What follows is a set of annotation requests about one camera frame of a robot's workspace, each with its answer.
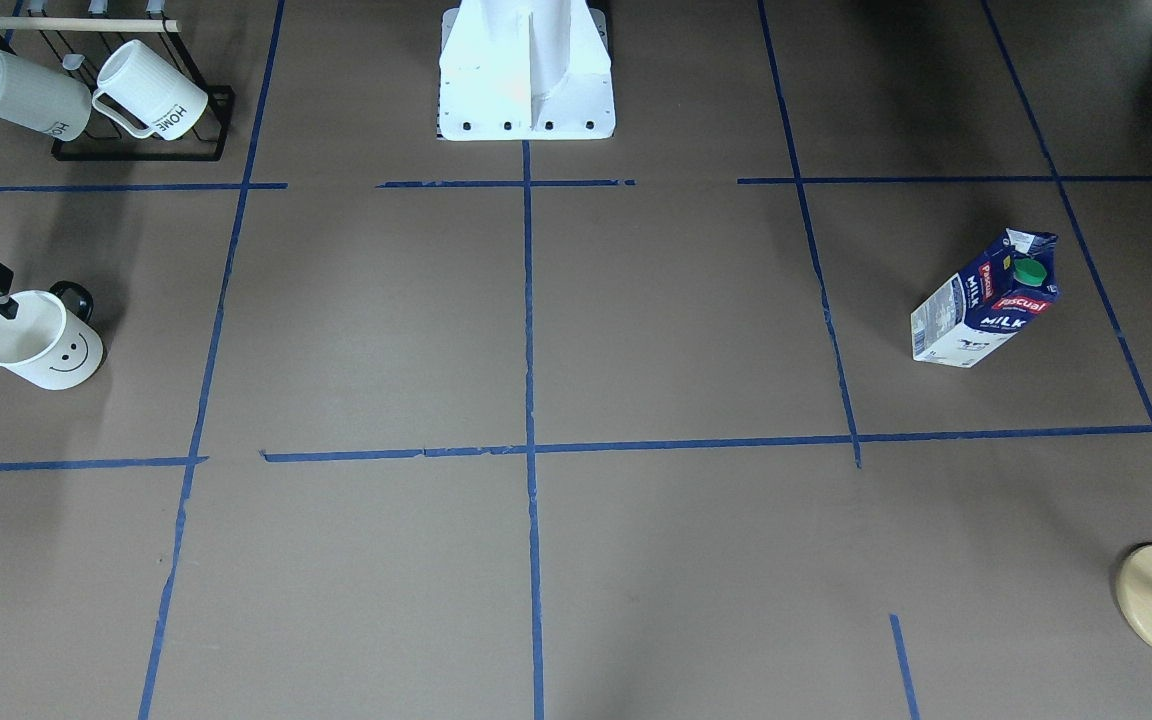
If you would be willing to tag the white smiley mug black handle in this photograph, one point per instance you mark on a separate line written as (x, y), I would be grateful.
(50, 341)

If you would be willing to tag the blue white milk carton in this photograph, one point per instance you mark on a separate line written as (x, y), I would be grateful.
(988, 301)

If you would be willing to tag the white ribbed mug near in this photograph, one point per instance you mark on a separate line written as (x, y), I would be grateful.
(146, 96)

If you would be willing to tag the black wire mug rack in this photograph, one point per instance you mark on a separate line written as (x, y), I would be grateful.
(77, 37)

